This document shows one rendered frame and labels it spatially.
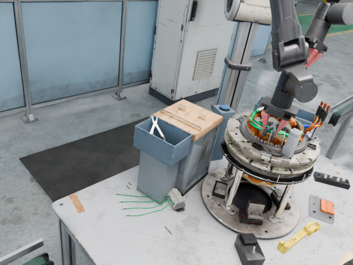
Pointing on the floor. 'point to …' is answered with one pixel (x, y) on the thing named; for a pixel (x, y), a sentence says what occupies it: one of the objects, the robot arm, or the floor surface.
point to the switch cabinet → (189, 50)
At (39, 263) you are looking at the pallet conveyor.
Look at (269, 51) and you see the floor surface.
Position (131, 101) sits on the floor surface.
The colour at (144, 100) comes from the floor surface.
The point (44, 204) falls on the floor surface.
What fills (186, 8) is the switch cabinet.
